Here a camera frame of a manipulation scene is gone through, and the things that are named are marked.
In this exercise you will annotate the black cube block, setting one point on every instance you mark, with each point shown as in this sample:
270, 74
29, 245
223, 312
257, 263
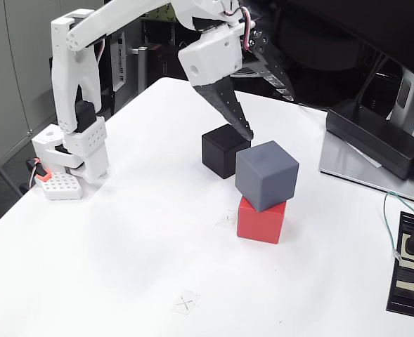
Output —
219, 151

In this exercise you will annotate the grey cube block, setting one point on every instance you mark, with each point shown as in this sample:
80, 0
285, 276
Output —
266, 175

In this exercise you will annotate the black box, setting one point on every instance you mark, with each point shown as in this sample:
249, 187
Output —
164, 65

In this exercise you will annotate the green board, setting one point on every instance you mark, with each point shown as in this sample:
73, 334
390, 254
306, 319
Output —
161, 15

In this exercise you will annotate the grey computer case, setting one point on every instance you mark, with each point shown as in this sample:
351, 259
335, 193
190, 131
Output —
119, 59

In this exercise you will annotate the black monitor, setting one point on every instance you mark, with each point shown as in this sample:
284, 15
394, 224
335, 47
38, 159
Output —
368, 24

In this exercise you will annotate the red cube block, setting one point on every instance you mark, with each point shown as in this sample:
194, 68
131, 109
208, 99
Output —
259, 224

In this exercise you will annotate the silver monitor stand base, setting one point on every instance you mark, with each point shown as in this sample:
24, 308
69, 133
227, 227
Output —
343, 161

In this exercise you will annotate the black power adapter brick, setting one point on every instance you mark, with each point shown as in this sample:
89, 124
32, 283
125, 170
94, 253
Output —
372, 137

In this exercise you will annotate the silver monitor stand neck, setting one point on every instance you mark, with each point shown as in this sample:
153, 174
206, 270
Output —
408, 94

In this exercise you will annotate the black power strip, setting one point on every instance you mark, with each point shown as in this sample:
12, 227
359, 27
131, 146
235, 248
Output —
405, 281

